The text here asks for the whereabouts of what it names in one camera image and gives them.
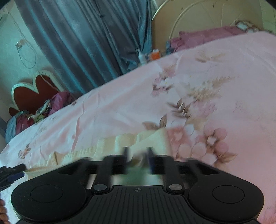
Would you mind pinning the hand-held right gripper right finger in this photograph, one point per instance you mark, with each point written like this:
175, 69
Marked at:
149, 159

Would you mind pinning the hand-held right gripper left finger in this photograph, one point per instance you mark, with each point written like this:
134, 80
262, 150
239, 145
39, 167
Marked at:
126, 157

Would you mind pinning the maroon pillow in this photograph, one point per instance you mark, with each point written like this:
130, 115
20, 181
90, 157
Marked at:
61, 101

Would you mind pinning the white pump bottle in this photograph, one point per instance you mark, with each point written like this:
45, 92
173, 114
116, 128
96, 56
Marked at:
141, 57

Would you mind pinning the cream round headboard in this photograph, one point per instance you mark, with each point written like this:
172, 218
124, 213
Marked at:
168, 21

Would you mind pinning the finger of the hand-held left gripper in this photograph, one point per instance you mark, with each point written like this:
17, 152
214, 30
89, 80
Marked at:
13, 170

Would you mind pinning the orange box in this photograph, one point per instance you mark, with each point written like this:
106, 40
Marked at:
155, 55

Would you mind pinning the wall socket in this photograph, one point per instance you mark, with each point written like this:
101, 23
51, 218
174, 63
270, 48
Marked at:
20, 44

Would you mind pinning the pink pillow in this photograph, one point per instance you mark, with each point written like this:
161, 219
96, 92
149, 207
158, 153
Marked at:
198, 36

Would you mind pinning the patterned crumpled cloth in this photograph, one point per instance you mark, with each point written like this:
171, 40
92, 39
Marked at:
42, 109

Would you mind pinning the maroon quilt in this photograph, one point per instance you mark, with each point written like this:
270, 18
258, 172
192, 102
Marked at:
25, 122

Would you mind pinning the lattice patterned pillow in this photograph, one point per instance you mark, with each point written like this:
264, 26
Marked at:
245, 25

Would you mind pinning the small blue cloth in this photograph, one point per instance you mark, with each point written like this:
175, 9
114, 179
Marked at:
168, 47

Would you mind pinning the person's left hand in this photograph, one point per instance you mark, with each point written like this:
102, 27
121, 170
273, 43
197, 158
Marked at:
2, 210

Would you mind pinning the blue-grey curtain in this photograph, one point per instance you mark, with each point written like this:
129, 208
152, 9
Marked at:
75, 38

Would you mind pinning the pink floral bed sheet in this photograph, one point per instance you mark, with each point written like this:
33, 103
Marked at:
215, 86

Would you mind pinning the cream knit sweater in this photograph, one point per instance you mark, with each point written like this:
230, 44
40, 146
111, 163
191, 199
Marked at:
107, 142

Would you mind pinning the red heart-shaped headboard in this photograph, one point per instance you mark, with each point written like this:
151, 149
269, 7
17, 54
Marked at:
28, 97

